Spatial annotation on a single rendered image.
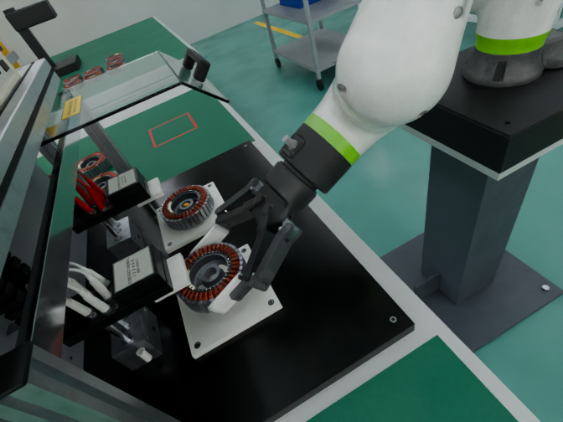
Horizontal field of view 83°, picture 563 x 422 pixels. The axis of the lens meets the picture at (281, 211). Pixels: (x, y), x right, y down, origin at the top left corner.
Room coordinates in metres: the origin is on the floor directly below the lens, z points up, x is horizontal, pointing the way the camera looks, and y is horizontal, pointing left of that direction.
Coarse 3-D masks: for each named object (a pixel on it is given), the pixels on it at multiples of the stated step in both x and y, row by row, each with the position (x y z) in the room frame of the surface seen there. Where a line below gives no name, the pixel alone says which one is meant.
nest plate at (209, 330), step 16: (240, 304) 0.29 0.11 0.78; (256, 304) 0.28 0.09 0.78; (272, 304) 0.27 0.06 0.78; (192, 320) 0.30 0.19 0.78; (208, 320) 0.29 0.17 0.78; (224, 320) 0.28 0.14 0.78; (240, 320) 0.27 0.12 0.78; (256, 320) 0.26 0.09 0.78; (192, 336) 0.27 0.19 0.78; (208, 336) 0.26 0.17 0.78; (224, 336) 0.25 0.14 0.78; (192, 352) 0.24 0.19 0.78
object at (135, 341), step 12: (144, 312) 0.32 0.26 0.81; (132, 324) 0.30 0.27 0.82; (144, 324) 0.29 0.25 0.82; (156, 324) 0.32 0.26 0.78; (132, 336) 0.28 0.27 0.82; (144, 336) 0.27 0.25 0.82; (156, 336) 0.29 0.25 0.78; (120, 348) 0.26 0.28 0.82; (132, 348) 0.26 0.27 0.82; (156, 348) 0.26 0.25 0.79; (120, 360) 0.25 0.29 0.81; (132, 360) 0.26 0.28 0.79
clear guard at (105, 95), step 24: (120, 72) 0.67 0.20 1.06; (144, 72) 0.61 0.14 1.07; (168, 72) 0.56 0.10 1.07; (192, 72) 0.64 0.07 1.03; (72, 96) 0.62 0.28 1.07; (96, 96) 0.57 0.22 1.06; (120, 96) 0.53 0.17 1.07; (144, 96) 0.49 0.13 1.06; (216, 96) 0.51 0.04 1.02; (72, 120) 0.50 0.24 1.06; (96, 120) 0.47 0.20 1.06
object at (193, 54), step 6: (186, 54) 0.67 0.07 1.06; (192, 54) 0.63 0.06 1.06; (198, 54) 0.62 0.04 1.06; (186, 60) 0.66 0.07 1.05; (192, 60) 0.66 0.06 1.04; (198, 60) 0.58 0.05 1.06; (204, 60) 0.57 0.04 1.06; (186, 66) 0.66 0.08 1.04; (192, 66) 0.66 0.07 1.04; (198, 66) 0.57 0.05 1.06; (204, 66) 0.57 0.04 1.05; (198, 72) 0.57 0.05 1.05; (204, 72) 0.57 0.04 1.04; (198, 78) 0.57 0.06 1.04; (204, 78) 0.57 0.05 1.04
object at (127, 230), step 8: (120, 224) 0.55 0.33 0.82; (128, 224) 0.54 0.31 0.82; (120, 232) 0.53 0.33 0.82; (128, 232) 0.52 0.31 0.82; (136, 232) 0.54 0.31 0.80; (112, 240) 0.51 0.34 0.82; (120, 240) 0.50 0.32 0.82; (128, 240) 0.50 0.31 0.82; (136, 240) 0.51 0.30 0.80; (112, 248) 0.49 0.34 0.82; (120, 248) 0.49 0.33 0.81; (128, 248) 0.50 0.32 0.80; (136, 248) 0.50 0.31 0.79; (120, 256) 0.49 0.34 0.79
